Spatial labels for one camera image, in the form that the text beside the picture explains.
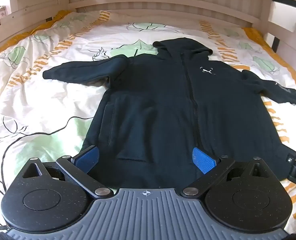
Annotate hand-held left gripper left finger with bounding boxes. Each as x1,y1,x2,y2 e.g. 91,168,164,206
22,145,114,199

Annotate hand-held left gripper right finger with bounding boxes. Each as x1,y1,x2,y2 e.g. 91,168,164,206
180,147,271,198

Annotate black zip hoodie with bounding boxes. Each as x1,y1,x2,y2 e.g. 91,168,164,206
42,37,296,189

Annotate leaf print bed sheet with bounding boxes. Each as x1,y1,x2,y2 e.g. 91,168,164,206
0,10,296,233

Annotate white wooden bed frame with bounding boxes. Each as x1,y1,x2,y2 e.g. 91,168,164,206
0,0,296,63

